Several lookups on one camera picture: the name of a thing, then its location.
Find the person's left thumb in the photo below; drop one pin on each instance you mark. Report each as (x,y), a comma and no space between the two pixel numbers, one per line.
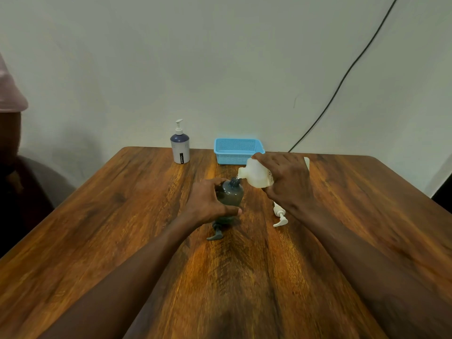
(229,211)

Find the pink cap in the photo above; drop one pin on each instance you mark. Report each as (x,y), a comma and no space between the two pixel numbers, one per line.
(9,91)

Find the person's left hand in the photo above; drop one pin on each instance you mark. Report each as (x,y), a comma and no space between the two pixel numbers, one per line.
(201,204)

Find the translucent white bottle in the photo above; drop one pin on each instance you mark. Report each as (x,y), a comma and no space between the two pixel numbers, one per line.
(256,176)

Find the white and navy pump bottle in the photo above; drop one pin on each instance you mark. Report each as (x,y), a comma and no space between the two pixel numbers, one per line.
(180,148)

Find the grey pump dispenser head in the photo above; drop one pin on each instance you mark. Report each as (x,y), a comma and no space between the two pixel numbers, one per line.
(216,233)

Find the person's right thumb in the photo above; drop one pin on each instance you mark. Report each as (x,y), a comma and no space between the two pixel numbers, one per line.
(270,192)

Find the white pump dispenser head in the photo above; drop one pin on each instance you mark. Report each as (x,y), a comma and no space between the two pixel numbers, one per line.
(280,217)

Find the person's left forearm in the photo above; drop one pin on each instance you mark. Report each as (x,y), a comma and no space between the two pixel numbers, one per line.
(134,275)

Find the person's right hand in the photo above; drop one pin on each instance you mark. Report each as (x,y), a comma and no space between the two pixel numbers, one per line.
(291,183)

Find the blue plastic basket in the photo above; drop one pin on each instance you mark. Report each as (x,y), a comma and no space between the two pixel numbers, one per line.
(235,151)

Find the person's right forearm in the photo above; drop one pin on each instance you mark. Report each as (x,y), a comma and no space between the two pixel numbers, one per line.
(367,271)

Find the grey round bottle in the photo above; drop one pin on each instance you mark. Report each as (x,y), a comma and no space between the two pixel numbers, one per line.
(231,194)

